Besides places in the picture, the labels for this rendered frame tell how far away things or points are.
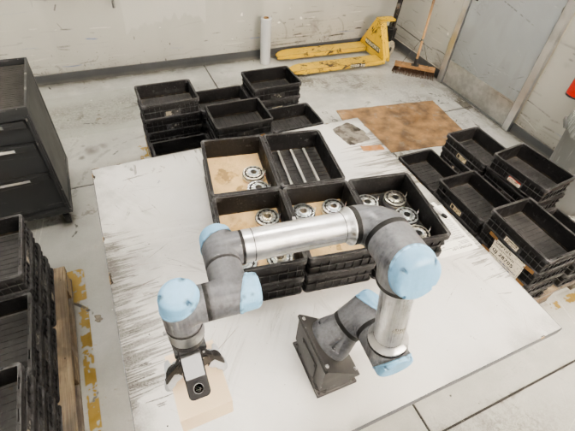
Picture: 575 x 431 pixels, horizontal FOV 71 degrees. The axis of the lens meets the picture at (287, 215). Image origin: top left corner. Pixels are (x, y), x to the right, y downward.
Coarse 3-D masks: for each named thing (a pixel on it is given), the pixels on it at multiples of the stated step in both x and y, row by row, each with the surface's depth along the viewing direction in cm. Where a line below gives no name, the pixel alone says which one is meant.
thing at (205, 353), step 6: (204, 336) 84; (204, 342) 89; (174, 348) 82; (192, 348) 81; (204, 348) 88; (174, 354) 86; (204, 354) 87; (204, 360) 88; (180, 366) 85; (180, 372) 87
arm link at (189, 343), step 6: (204, 324) 83; (204, 330) 82; (168, 336) 80; (198, 336) 79; (174, 342) 79; (180, 342) 78; (186, 342) 78; (192, 342) 79; (198, 342) 81; (180, 348) 80; (186, 348) 80
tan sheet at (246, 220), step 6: (276, 210) 176; (222, 216) 171; (228, 216) 171; (234, 216) 171; (240, 216) 172; (246, 216) 172; (252, 216) 172; (222, 222) 168; (228, 222) 169; (234, 222) 169; (240, 222) 169; (246, 222) 169; (252, 222) 170; (234, 228) 167; (240, 228) 167; (258, 264) 155; (264, 264) 155
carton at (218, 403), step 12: (216, 372) 96; (180, 384) 93; (216, 384) 94; (180, 396) 91; (216, 396) 92; (228, 396) 92; (180, 408) 90; (192, 408) 90; (204, 408) 90; (216, 408) 91; (228, 408) 94; (180, 420) 88; (192, 420) 90; (204, 420) 93
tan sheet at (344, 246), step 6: (312, 204) 180; (318, 204) 180; (318, 210) 177; (330, 246) 163; (336, 246) 164; (342, 246) 164; (348, 246) 164; (354, 246) 164; (360, 246) 164; (312, 252) 161; (318, 252) 161; (324, 252) 161; (330, 252) 161
